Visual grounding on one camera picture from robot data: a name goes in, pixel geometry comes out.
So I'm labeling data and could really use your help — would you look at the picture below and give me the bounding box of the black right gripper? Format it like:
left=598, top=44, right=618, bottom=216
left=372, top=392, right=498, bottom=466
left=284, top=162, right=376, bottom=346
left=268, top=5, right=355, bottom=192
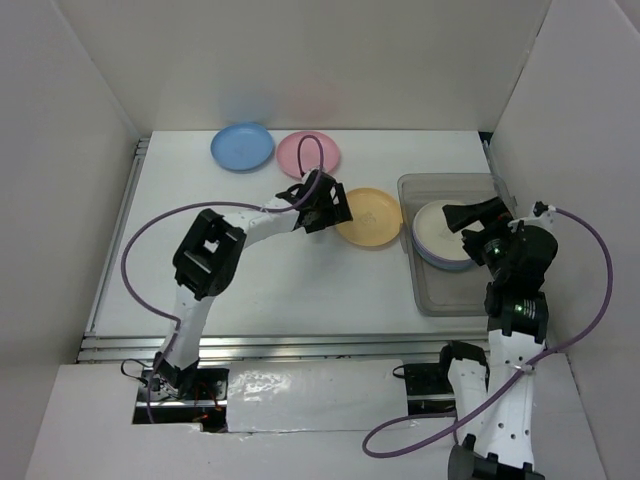
left=442, top=195, right=519, bottom=279

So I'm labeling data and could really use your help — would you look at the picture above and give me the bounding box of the orange plastic plate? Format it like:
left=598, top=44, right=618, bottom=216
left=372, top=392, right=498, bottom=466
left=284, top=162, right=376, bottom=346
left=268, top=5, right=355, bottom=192
left=336, top=188, right=403, bottom=248

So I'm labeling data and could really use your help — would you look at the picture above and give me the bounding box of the cream plastic plate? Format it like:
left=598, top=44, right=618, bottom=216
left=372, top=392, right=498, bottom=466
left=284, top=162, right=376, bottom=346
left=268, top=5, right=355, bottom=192
left=411, top=200, right=471, bottom=263

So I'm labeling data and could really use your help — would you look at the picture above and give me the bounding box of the lilac plastic plate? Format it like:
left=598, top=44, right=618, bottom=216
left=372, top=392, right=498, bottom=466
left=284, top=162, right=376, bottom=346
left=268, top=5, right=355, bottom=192
left=412, top=236, right=474, bottom=272

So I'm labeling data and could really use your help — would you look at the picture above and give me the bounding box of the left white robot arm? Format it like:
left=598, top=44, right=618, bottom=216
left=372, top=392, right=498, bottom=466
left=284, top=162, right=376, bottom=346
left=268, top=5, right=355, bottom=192
left=154, top=169, right=352, bottom=399

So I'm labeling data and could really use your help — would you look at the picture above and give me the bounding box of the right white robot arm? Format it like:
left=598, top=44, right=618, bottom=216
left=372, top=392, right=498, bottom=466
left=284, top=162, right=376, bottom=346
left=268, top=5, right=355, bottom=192
left=435, top=197, right=558, bottom=479

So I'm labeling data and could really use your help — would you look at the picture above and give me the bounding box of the clear plastic bin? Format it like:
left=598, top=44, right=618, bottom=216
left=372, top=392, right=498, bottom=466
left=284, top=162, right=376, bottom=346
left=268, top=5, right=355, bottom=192
left=396, top=172, right=545, bottom=318

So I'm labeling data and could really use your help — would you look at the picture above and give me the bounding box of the pink plastic plate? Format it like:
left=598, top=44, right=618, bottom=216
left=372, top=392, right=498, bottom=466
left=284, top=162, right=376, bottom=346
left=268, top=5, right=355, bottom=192
left=275, top=131, right=341, bottom=179

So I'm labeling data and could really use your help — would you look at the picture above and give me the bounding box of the blue plastic plate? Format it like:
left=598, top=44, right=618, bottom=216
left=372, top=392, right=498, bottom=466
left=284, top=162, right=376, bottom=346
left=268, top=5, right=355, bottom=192
left=210, top=123, right=275, bottom=173

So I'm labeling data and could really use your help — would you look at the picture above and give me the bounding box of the white foam cover panel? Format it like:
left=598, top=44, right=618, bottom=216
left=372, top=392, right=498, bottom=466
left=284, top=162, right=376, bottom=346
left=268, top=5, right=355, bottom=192
left=226, top=359, right=408, bottom=433

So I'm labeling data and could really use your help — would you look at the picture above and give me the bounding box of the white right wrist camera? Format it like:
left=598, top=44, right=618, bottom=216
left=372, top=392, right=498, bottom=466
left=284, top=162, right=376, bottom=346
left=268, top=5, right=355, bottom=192
left=508, top=201, right=556, bottom=232

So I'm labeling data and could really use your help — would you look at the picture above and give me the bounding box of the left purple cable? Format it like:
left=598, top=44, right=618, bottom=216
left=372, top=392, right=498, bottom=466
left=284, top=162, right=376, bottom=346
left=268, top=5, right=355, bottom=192
left=121, top=134, right=327, bottom=426

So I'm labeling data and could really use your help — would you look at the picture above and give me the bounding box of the purple cable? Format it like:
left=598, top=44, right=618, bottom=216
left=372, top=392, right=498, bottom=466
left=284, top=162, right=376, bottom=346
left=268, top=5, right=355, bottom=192
left=121, top=134, right=327, bottom=426
left=361, top=207, right=614, bottom=459

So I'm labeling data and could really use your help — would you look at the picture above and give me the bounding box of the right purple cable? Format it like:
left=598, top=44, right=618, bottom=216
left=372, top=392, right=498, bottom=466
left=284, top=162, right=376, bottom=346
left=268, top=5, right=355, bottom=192
left=361, top=207, right=614, bottom=459

